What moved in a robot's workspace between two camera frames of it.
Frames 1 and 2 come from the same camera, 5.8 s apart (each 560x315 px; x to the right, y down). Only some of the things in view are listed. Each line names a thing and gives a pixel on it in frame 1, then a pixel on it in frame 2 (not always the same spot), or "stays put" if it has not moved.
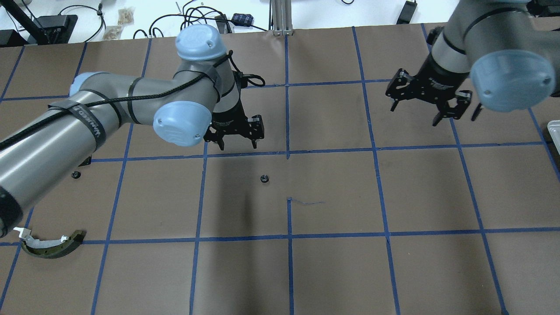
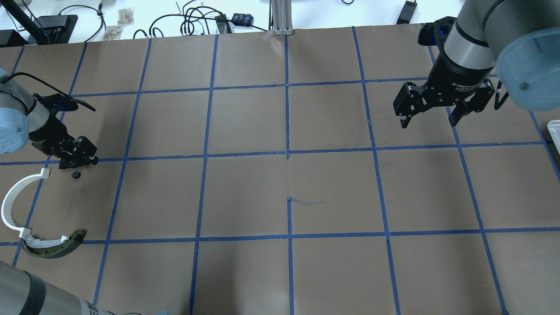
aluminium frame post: [282, 17] stays put
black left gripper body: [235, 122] to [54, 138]
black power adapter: [407, 12] stays put
